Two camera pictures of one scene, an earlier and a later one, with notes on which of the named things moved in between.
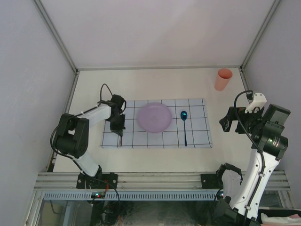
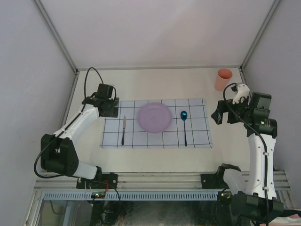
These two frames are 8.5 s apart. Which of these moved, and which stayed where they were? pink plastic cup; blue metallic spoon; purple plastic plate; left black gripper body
Moved: left black gripper body
Stayed: blue metallic spoon; pink plastic cup; purple plastic plate
